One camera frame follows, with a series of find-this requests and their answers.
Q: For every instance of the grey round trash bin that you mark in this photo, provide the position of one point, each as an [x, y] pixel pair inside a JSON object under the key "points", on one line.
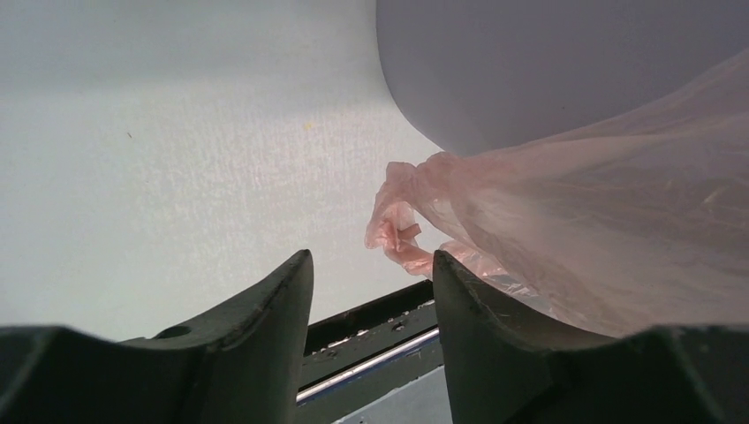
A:
{"points": [[473, 76]]}

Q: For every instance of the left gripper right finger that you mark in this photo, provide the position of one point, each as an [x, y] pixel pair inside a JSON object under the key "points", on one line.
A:
{"points": [[505, 362]]}

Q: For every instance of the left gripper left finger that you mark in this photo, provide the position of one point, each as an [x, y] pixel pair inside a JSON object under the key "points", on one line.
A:
{"points": [[238, 362]]}

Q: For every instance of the pink plastic trash bag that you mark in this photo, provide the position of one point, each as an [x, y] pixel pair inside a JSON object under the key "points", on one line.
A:
{"points": [[637, 220]]}

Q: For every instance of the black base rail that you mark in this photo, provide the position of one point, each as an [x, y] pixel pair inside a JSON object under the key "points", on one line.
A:
{"points": [[362, 355]]}

